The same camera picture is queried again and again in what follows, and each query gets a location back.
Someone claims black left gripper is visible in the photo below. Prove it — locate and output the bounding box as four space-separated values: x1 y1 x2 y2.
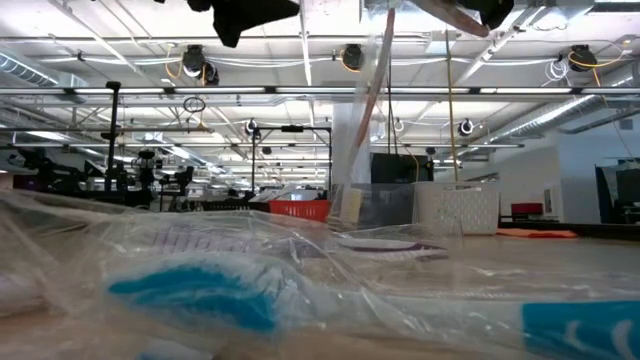
187 0 301 49

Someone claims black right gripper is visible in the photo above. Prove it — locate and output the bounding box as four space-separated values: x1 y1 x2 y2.
410 0 516 39

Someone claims long ceiling light strip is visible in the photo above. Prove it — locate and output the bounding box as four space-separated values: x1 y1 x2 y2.
0 85 640 97

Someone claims black monitor screen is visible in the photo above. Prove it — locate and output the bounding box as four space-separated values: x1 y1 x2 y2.
594 158 640 225
370 152 435 184

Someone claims white square pillar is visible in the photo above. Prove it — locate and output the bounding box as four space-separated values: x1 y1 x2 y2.
332 102 371 185

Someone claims black pole stand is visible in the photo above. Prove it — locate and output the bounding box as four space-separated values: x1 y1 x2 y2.
101 80 124 194

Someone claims black plastic bin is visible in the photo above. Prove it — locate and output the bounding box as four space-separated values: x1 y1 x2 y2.
199 198 271 214

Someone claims white perforated plastic basket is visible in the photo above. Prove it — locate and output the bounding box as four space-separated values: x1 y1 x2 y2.
412 180 501 236

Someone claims grey plastic bin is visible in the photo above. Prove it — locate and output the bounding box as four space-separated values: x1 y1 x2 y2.
331 182 417 232

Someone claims orange plastic basket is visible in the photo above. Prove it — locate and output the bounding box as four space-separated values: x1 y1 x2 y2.
268 199 332 224

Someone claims red box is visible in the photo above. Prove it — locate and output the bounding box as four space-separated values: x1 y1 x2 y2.
509 202 545 217

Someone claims orange flat plastic lid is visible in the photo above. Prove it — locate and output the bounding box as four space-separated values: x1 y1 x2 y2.
495 227 580 240

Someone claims blue white wrapped toothbrush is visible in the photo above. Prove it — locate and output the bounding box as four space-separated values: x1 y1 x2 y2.
99 249 640 360

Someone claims black ceiling cable reel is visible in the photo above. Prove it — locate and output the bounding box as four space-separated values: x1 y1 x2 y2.
341 43 367 72
568 43 599 72
180 43 220 86

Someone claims black gantry frame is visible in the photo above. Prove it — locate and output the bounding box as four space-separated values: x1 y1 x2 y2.
251 124 334 194

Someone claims black hanging cable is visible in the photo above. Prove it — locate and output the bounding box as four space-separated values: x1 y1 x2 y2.
385 59 399 156

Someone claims silver ventilation duct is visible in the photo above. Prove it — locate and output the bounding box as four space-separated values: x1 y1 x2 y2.
492 62 640 141
0 49 89 89

